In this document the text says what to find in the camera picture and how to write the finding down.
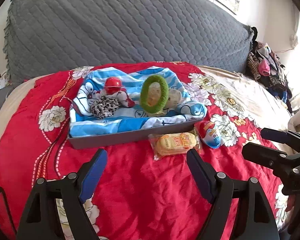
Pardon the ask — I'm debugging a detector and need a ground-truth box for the sheer pink scrunchie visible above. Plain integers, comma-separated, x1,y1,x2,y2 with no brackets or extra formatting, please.
147,81,183,111

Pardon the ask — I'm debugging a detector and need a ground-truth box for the leopard print scrunchie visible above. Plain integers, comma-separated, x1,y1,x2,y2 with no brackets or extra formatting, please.
88,96,120,119

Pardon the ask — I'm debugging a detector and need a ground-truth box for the red white cherry scrunchie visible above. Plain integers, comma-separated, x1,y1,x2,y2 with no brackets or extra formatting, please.
92,89,135,108

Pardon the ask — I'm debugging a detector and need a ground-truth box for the green hair tie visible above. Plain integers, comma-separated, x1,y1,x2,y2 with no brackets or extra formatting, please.
140,74,170,114

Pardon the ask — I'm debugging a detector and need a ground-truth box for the blue red surprise egg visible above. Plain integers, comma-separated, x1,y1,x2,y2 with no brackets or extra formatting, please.
194,121,221,149
104,77,122,95

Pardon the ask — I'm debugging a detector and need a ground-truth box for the yellow snack cake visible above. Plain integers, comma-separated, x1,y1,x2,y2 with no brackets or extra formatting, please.
145,98,167,115
148,129,202,160

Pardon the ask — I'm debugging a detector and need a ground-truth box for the person's left hand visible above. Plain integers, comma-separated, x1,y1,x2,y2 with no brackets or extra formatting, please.
286,195,295,212

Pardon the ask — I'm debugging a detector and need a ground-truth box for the pile of clothes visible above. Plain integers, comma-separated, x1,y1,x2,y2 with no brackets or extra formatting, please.
247,27,293,113

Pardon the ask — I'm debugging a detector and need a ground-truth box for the red floral bedspread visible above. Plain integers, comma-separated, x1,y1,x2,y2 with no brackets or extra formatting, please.
0,62,290,239

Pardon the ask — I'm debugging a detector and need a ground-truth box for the blue striped cartoon cloth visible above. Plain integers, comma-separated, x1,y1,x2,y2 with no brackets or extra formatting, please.
69,66,207,137

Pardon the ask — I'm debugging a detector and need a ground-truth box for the grey quilted pillow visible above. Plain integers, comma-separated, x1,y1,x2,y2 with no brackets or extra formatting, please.
3,0,254,84

